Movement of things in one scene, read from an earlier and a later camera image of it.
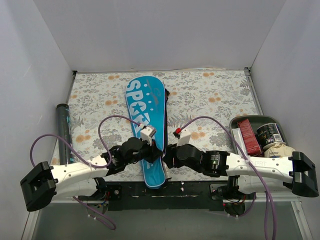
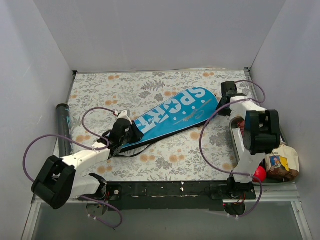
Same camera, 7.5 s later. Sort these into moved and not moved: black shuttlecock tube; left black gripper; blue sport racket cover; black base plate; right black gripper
Moved: blue sport racket cover; right black gripper; left black gripper
Not moved: black shuttlecock tube; black base plate
